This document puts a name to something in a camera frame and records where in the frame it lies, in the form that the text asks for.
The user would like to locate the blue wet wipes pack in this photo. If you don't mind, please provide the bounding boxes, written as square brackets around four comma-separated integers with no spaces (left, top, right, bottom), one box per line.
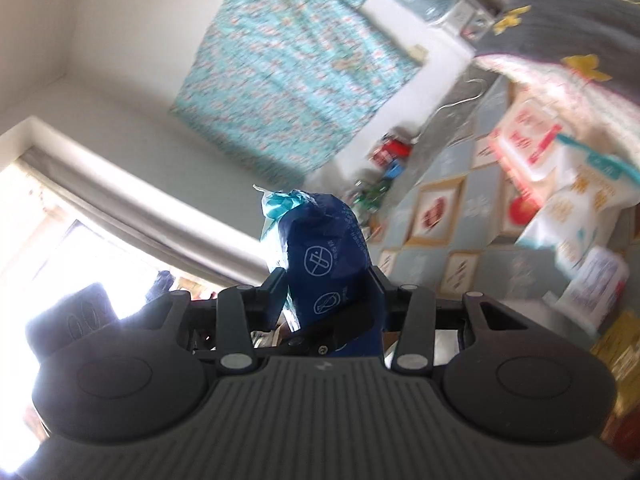
[260,190,383,356]

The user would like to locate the pink white wipes pack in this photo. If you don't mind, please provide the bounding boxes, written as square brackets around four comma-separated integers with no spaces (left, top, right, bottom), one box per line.
[488,96,570,208]

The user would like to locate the grey blanket yellow flowers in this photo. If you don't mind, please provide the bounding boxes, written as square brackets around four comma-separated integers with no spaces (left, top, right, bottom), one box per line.
[476,0,639,105]

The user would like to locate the red cans cluster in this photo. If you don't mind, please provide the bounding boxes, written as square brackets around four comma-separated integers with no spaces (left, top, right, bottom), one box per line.
[369,134,412,180]

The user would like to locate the teal floral hanging cloth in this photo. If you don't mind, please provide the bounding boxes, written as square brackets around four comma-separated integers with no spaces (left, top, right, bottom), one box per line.
[171,0,419,186]

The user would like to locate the yellow snack packet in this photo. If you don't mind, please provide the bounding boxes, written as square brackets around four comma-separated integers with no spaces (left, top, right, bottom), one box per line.
[591,311,640,417]

